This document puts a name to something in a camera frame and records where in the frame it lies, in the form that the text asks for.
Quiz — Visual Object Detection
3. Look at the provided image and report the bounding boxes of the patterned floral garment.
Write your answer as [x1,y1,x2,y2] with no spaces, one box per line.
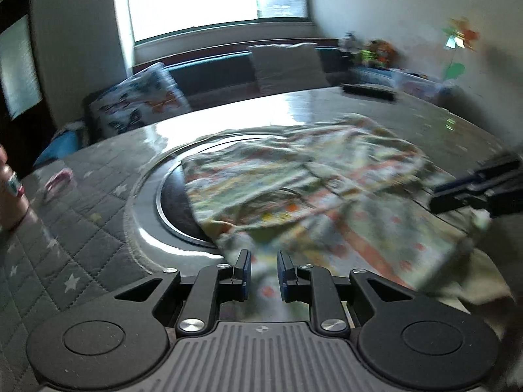
[181,113,492,291]

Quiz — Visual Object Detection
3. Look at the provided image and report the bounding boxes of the round black inset plate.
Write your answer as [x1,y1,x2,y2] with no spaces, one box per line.
[155,158,219,250]

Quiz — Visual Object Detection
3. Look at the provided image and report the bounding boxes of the black remote control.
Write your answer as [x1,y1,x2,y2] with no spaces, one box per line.
[342,83,398,101]

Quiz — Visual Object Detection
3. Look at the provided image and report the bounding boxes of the butterfly print pillow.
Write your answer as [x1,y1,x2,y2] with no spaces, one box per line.
[87,62,193,139]

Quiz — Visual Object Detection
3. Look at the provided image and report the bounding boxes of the clear storage box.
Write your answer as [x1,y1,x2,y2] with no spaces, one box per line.
[352,66,455,105]

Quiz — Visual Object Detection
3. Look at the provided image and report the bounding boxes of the dark door with glass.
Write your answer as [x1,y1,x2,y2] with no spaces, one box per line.
[0,0,56,176]

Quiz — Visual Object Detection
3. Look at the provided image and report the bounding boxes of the colourful pinwheel decoration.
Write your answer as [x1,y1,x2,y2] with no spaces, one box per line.
[440,17,481,83]

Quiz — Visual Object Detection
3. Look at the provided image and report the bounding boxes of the grey quilted star table cover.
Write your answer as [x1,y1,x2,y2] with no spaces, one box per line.
[0,133,193,392]

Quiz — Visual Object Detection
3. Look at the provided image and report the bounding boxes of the small pink object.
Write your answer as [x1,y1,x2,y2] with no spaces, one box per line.
[44,168,74,193]

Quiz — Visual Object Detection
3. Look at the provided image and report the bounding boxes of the blue cushion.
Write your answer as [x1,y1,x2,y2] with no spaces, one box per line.
[32,120,88,169]

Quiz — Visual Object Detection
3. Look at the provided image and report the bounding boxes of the bright window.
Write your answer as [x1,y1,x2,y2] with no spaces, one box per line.
[124,0,310,44]

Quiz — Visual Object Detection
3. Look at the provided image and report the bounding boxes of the colourful toy figures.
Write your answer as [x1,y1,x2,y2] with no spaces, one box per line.
[340,32,399,69]

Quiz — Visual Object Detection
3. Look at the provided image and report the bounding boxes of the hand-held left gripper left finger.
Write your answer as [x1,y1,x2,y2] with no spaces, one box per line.
[115,249,252,336]

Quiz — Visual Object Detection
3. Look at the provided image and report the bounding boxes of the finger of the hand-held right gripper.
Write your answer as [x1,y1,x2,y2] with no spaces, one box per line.
[430,170,491,215]

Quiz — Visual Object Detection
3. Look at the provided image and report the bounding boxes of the white pillow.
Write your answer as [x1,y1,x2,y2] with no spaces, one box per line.
[249,42,331,95]

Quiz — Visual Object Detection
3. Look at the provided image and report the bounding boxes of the beige cloth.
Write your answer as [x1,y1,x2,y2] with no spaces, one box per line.
[433,249,516,337]

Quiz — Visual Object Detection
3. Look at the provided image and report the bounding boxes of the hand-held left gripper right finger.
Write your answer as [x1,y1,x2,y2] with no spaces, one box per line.
[277,250,414,333]

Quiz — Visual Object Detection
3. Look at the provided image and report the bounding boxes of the dark teal sofa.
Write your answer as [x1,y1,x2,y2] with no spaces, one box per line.
[82,40,352,133]

